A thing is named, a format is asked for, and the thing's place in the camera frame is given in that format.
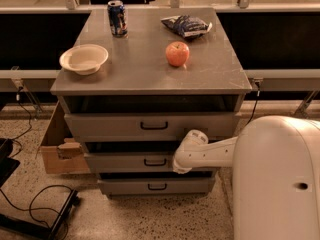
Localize grey drawer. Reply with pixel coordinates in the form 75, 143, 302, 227
97, 171, 216, 197
64, 112, 240, 142
83, 141, 221, 174

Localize cardboard box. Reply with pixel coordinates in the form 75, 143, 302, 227
40, 103, 89, 174

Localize black left floor cable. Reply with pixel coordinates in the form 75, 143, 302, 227
0, 87, 74, 240

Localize black right power cable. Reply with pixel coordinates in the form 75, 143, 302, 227
245, 89, 261, 126

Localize black stand base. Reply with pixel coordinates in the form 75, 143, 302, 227
0, 138, 79, 240

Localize white bowl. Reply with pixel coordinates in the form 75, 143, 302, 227
59, 44, 109, 75

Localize grey top drawer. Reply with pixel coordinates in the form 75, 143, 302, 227
64, 112, 240, 142

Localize blue soda can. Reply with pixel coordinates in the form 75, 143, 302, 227
107, 0, 128, 37

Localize grey bottom drawer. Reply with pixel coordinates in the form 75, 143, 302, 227
97, 171, 216, 197

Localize grey drawer cabinet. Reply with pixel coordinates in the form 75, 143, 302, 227
50, 7, 253, 198

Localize blue chip bag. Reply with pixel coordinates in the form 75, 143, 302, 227
161, 15, 212, 40

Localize metal railing frame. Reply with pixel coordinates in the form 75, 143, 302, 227
0, 0, 320, 120

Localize red apple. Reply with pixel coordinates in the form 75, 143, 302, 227
165, 41, 190, 67

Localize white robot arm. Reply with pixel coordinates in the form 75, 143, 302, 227
173, 116, 320, 240

